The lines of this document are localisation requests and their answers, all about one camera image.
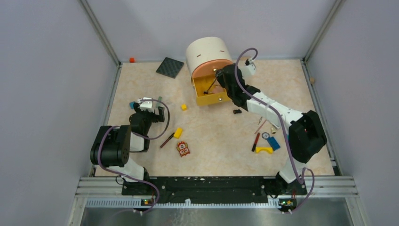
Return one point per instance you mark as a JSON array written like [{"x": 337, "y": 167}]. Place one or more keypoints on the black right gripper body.
[{"x": 220, "y": 81}]

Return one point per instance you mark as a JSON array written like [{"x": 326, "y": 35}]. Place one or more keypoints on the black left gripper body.
[{"x": 148, "y": 117}]

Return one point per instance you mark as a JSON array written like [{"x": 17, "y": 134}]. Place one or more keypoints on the yellow drawer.
[{"x": 200, "y": 84}]

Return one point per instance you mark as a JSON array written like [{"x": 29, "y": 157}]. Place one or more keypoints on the black makeup brush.
[{"x": 209, "y": 89}]

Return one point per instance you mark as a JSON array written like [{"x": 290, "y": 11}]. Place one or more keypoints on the cream round drawer organizer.
[{"x": 205, "y": 55}]

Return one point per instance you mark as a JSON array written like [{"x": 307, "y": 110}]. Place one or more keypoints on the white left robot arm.
[{"x": 113, "y": 145}]

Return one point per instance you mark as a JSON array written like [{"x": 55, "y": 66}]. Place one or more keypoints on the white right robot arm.
[{"x": 303, "y": 132}]

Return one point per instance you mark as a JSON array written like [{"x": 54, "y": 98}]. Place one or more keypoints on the wooden block at back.
[{"x": 244, "y": 58}]

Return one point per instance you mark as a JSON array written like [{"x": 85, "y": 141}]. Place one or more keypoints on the dark red lip gloss tube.
[{"x": 167, "y": 140}]

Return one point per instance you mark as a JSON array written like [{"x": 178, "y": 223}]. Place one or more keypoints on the yellow rectangular block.
[{"x": 178, "y": 133}]

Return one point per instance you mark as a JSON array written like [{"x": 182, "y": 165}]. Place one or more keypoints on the red owl number puzzle piece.
[{"x": 182, "y": 148}]

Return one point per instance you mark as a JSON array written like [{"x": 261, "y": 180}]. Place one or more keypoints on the black textured square mat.
[{"x": 170, "y": 67}]

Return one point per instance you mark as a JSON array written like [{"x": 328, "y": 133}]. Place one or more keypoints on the red black pen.
[{"x": 255, "y": 142}]

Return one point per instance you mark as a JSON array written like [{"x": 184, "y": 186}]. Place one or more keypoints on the round small watch dial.
[{"x": 265, "y": 135}]

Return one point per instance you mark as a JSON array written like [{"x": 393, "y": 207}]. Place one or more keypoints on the blue rectangular block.
[{"x": 273, "y": 143}]

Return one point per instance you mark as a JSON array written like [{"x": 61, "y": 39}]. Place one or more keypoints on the yellow arch block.
[{"x": 264, "y": 149}]

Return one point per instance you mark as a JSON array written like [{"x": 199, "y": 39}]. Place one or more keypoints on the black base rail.
[{"x": 213, "y": 190}]

